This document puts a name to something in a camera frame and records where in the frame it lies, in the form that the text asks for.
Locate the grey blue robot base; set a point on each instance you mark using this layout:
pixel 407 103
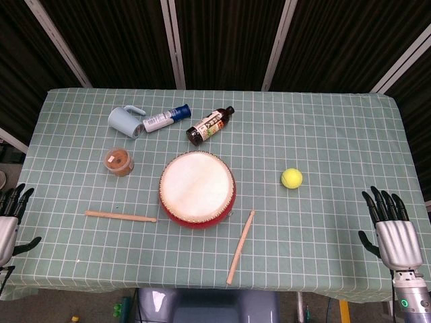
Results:
pixel 208 306

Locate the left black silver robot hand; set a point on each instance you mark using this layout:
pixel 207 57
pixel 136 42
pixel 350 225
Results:
pixel 8 235

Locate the white bottle blue cap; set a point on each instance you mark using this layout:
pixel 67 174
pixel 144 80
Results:
pixel 160 119

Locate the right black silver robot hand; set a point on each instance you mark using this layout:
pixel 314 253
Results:
pixel 399 242

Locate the wooden drumstick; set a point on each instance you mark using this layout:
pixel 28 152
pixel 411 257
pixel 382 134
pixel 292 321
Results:
pixel 240 247
pixel 118 215

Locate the green white checked tablecloth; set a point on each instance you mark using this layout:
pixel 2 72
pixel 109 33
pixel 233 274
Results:
pixel 303 134

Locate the red drum white skin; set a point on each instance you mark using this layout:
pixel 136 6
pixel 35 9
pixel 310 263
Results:
pixel 197 188

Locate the white partition frame post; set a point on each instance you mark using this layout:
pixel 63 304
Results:
pixel 279 43
pixel 175 43
pixel 59 43
pixel 404 57

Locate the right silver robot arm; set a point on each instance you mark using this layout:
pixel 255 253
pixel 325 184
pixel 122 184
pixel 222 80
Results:
pixel 414 299

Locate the yellow tennis ball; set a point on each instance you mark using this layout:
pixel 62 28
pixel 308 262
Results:
pixel 292 178

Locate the dark ribbed partition panel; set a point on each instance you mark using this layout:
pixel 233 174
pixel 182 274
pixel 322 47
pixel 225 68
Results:
pixel 229 40
pixel 353 40
pixel 20 67
pixel 118 40
pixel 417 101

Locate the dark sauce bottle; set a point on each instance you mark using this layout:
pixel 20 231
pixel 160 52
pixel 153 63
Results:
pixel 207 128

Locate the clear jar of rubber bands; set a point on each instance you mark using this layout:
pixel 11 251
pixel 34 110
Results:
pixel 118 162

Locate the light blue plastic mug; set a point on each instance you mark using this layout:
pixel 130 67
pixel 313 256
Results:
pixel 123 122

